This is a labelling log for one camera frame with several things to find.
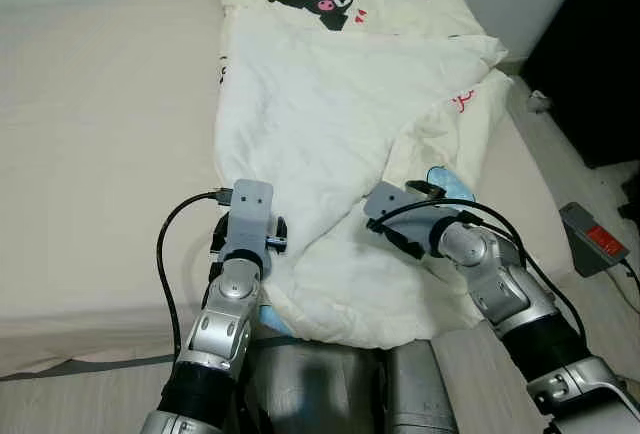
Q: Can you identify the cream cartoon print quilt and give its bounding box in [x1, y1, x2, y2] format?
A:
[212, 0, 516, 348]

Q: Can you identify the silver right robot leg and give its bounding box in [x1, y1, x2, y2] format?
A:
[385, 339, 463, 434]

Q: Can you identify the silver robot leg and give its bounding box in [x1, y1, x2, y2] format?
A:
[385, 339, 463, 434]
[243, 337, 386, 434]

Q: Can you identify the silver left robot leg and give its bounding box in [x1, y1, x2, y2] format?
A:
[243, 337, 386, 434]

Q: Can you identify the grey box with red label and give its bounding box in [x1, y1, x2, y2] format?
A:
[557, 201, 633, 278]

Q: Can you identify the beige mattress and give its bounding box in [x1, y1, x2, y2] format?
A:
[0, 0, 579, 380]

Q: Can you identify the small crumpled grey object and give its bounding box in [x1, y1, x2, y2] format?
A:
[527, 88, 557, 117]

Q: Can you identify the dark blue bed base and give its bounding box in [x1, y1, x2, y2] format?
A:
[0, 352, 181, 383]

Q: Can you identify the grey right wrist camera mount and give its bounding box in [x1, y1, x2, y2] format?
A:
[362, 181, 446, 247]

